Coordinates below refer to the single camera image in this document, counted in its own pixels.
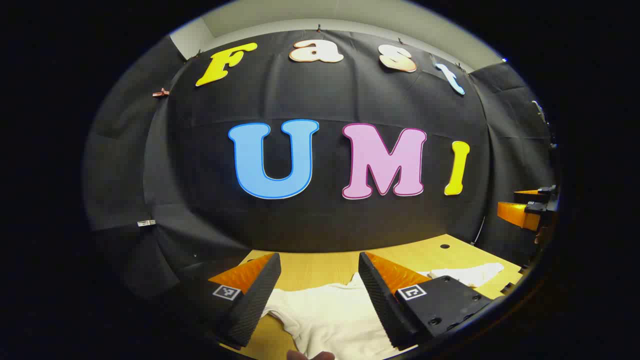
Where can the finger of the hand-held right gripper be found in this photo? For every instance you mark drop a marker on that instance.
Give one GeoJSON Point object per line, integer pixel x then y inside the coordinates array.
{"type": "Point", "coordinates": [537, 194]}
{"type": "Point", "coordinates": [517, 214]}

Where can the white garment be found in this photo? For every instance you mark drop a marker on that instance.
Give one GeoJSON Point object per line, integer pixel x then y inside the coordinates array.
{"type": "Point", "coordinates": [335, 315]}

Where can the orange backdrop clip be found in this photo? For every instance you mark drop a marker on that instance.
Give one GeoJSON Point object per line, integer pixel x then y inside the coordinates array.
{"type": "Point", "coordinates": [161, 93]}

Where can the black backdrop cloth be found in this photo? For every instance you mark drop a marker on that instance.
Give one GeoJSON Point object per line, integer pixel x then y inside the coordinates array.
{"type": "Point", "coordinates": [325, 100]}

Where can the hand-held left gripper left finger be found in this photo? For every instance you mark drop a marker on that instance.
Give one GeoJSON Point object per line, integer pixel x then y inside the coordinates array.
{"type": "Point", "coordinates": [257, 300]}

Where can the small white cloth tag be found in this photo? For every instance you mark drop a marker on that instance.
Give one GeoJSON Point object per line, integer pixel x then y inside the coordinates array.
{"type": "Point", "coordinates": [146, 223]}

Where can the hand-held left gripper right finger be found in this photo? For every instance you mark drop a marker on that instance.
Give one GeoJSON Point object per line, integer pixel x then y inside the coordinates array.
{"type": "Point", "coordinates": [382, 295]}

